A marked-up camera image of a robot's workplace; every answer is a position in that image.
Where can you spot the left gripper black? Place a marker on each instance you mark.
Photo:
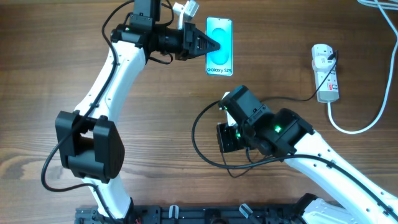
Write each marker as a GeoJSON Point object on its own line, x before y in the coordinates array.
{"type": "Point", "coordinates": [191, 34]}

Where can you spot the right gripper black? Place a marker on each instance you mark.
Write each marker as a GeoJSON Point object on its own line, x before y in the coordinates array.
{"type": "Point", "coordinates": [227, 145]}

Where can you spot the Galaxy smartphone teal screen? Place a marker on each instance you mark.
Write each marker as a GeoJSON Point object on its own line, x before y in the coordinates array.
{"type": "Point", "coordinates": [220, 62]}

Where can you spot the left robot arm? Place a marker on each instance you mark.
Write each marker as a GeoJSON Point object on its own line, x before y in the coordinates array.
{"type": "Point", "coordinates": [89, 144]}

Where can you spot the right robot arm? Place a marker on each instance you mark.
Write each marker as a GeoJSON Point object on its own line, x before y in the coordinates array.
{"type": "Point", "coordinates": [286, 136]}

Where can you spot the white USB charger plug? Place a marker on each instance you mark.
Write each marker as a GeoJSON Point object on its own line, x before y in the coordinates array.
{"type": "Point", "coordinates": [322, 63]}

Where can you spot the white power strip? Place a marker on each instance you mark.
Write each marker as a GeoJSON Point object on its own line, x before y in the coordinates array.
{"type": "Point", "coordinates": [326, 83]}

